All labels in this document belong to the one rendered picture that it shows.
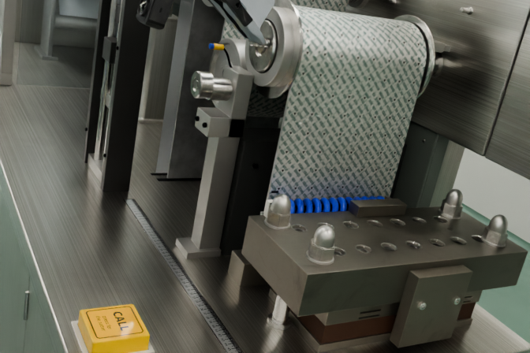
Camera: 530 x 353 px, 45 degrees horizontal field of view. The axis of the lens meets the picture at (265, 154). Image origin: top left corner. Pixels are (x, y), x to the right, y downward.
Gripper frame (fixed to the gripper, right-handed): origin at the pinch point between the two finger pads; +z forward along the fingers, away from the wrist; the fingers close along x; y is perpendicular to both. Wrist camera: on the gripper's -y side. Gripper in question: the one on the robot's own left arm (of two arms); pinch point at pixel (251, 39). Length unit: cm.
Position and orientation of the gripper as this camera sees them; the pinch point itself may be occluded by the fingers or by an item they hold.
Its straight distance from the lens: 90.3
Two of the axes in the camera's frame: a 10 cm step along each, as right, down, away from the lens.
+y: 7.0, -7.1, 0.8
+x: -4.6, -3.7, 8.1
